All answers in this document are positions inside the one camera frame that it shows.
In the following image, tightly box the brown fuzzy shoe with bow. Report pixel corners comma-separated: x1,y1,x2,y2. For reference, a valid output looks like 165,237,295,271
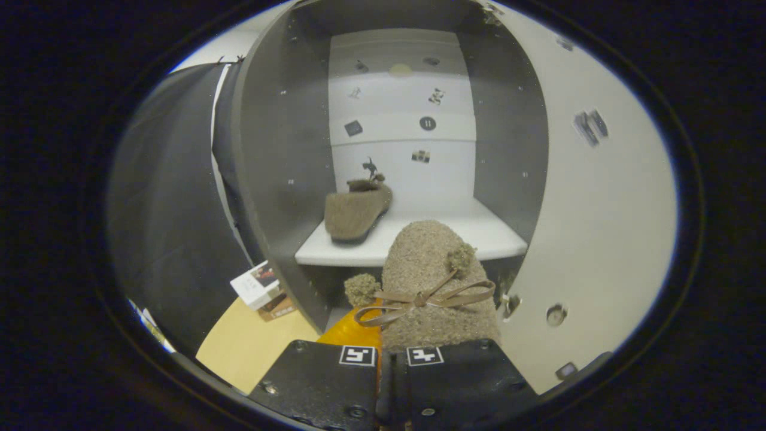
324,178,394,245
344,220,502,351

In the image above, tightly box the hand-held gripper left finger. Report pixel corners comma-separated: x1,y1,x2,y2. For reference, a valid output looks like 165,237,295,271
248,306,384,431

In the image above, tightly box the grey shoe cabinet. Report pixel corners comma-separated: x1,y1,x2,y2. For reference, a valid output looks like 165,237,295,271
230,0,548,336

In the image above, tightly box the black backdrop cloth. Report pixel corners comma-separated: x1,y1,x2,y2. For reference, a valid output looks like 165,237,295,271
108,60,264,360

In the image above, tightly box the brown cardboard box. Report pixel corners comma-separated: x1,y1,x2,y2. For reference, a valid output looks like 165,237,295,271
259,293,297,322

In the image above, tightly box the white tray with small items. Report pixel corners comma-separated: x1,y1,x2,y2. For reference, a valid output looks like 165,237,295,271
129,299,177,354

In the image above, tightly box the white book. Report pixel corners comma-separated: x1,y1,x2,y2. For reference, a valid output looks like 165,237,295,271
230,261,282,310

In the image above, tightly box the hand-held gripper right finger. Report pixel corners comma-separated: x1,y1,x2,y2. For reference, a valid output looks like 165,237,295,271
392,338,539,429

